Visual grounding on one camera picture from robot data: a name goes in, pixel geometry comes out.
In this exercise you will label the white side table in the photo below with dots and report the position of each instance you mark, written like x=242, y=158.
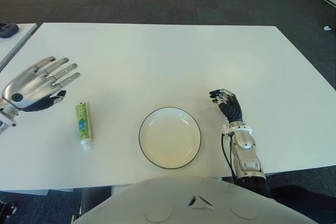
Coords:
x=23, y=37

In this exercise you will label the white plate with black rim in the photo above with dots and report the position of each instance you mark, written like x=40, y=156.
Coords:
x=169, y=140

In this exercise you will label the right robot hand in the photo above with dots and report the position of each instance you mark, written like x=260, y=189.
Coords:
x=232, y=108

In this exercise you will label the green toothpaste tube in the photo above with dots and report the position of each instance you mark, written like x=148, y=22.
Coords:
x=83, y=124

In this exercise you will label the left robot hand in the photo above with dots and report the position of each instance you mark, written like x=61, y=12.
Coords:
x=29, y=87

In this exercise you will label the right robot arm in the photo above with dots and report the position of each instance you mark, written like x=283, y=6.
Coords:
x=246, y=155

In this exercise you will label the black equipment with screws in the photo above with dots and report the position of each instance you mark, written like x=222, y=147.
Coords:
x=6, y=209

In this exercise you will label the dark handheld device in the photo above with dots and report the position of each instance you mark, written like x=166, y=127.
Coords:
x=8, y=30

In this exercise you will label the grey robot torso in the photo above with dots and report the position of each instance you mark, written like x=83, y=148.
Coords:
x=194, y=203

